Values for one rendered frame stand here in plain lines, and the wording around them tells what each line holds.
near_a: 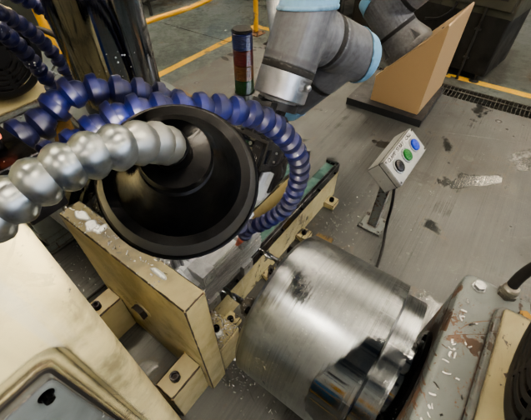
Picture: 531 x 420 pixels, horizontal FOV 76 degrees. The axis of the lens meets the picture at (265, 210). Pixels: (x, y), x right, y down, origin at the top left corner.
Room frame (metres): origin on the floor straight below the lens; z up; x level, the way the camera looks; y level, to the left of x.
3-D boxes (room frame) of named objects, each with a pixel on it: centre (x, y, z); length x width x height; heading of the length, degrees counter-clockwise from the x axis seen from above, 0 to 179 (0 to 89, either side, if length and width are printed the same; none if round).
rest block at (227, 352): (0.28, 0.10, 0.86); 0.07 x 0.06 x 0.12; 54
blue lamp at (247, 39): (1.02, 0.07, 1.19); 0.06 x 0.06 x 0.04
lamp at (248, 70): (1.02, 0.07, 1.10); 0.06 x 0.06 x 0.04
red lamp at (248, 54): (1.02, 0.07, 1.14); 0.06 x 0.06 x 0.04
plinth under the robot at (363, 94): (1.39, -0.58, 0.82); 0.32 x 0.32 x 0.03; 55
